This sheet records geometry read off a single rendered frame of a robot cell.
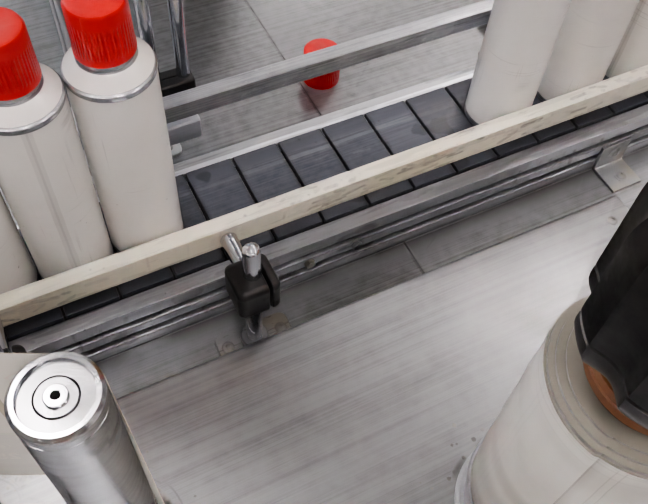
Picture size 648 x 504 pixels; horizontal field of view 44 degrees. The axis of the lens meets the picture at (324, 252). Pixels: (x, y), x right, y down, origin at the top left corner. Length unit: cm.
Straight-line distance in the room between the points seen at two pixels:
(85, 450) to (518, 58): 41
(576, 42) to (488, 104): 8
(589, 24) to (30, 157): 40
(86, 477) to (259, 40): 52
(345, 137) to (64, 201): 24
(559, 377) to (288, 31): 54
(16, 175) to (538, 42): 36
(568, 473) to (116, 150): 29
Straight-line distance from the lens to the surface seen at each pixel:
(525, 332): 56
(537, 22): 58
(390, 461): 50
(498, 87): 62
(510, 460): 39
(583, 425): 33
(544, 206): 69
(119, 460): 36
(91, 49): 43
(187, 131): 62
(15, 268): 54
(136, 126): 46
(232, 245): 53
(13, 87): 43
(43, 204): 49
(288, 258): 57
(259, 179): 60
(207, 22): 81
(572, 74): 67
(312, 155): 62
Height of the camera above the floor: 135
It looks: 56 degrees down
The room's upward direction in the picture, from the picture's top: 5 degrees clockwise
